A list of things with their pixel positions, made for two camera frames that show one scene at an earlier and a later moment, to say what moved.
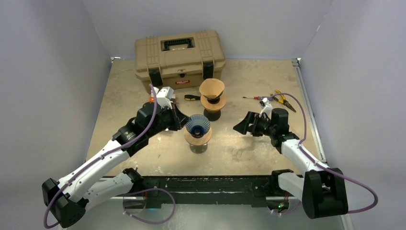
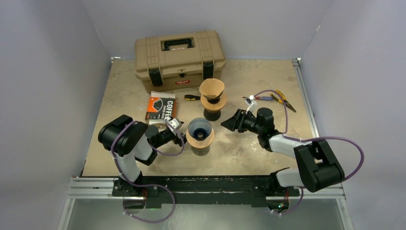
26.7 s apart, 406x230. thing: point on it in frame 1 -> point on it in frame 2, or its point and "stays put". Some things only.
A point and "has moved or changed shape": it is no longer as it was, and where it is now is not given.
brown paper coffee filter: x=211 y=86 stays put
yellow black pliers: x=281 y=99 stays put
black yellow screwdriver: x=188 y=97 stays put
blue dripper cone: x=198 y=124 has moved or changed shape
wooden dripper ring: x=221 y=104 stays put
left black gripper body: x=168 y=119 -> x=173 y=136
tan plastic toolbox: x=180 y=61 stays put
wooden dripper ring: x=197 y=141 has moved or changed shape
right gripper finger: x=251 y=116 -> x=242 y=113
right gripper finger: x=242 y=126 -> x=231 y=123
